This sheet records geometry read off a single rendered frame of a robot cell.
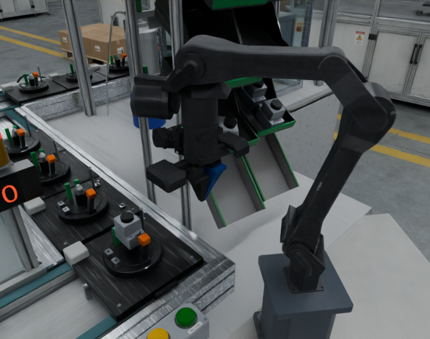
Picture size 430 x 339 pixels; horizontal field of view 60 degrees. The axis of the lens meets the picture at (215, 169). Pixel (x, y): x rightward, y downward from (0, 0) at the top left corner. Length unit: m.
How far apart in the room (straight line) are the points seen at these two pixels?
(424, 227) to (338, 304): 2.13
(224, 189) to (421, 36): 3.73
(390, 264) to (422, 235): 1.61
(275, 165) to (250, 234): 0.22
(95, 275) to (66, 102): 1.25
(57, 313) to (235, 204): 0.49
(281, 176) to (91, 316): 0.63
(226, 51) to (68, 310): 0.67
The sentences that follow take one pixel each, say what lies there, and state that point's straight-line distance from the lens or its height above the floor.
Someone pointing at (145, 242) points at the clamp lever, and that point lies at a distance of 0.82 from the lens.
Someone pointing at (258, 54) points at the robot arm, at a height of 1.49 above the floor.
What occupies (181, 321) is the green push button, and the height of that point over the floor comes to 0.97.
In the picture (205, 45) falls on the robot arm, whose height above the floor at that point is 1.50.
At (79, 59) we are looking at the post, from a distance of 1.88.
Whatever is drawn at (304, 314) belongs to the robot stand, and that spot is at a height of 1.05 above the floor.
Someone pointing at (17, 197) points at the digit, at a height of 1.19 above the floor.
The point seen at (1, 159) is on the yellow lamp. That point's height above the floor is 1.27.
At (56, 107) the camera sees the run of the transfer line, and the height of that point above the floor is 0.91.
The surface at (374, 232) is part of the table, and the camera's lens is 1.24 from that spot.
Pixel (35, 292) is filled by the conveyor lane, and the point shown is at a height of 0.94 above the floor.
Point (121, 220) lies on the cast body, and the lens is 0.85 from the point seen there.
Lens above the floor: 1.62
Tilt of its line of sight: 32 degrees down
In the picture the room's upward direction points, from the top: straight up
